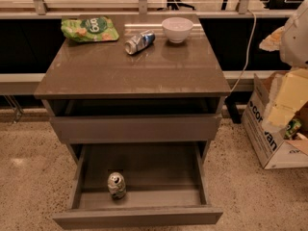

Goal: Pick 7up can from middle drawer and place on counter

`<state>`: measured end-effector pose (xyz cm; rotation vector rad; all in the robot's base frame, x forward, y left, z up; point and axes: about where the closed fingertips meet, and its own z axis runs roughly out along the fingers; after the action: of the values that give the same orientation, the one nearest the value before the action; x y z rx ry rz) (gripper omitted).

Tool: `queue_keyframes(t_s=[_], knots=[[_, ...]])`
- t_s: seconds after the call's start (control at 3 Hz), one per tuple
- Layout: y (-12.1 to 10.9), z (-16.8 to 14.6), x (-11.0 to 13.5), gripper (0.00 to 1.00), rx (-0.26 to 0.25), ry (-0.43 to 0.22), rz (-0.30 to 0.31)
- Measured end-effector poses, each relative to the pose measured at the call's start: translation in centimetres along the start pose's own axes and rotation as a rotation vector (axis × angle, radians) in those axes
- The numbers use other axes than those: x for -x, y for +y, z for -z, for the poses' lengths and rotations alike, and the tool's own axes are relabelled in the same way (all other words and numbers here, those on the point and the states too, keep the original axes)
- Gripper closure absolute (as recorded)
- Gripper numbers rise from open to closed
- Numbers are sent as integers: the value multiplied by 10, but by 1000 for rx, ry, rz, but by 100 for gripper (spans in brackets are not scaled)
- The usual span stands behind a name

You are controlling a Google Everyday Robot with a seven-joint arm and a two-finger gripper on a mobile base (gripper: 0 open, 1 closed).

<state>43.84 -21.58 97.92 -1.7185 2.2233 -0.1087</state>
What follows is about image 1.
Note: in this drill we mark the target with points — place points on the green silver 7up can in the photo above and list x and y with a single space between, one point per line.
116 185

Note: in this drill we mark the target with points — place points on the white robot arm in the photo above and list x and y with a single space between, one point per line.
289 92

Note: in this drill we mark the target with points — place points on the grey cabinet with counter top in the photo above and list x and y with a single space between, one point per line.
103 70

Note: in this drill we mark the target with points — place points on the grey top drawer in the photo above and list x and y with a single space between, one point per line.
136 120

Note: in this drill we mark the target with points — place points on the blue silver soda can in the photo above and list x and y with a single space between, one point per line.
139 42

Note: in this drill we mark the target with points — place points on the open grey middle drawer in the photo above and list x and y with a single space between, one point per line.
165 185

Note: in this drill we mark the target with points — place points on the green can in box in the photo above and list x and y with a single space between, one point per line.
293 127

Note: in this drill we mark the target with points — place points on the white bowl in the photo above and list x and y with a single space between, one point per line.
177 29

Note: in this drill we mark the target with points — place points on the green chip bag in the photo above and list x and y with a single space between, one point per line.
93 29

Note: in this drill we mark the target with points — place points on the white cardboard box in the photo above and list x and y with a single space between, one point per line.
272 149

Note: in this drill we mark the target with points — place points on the metal railing frame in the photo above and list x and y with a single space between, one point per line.
75 8

